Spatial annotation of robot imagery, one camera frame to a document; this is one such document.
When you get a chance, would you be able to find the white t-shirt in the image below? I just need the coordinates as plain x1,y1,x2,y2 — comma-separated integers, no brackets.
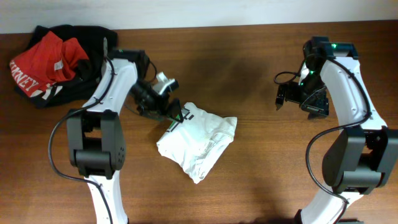
156,102,238,184

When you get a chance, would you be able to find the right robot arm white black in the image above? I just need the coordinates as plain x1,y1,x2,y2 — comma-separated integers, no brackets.
275,36,397,223

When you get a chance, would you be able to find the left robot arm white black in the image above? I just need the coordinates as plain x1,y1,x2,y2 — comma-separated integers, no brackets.
67,50,183,223

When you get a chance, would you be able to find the red and black folded garment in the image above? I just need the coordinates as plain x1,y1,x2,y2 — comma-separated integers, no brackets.
9,31,92,108

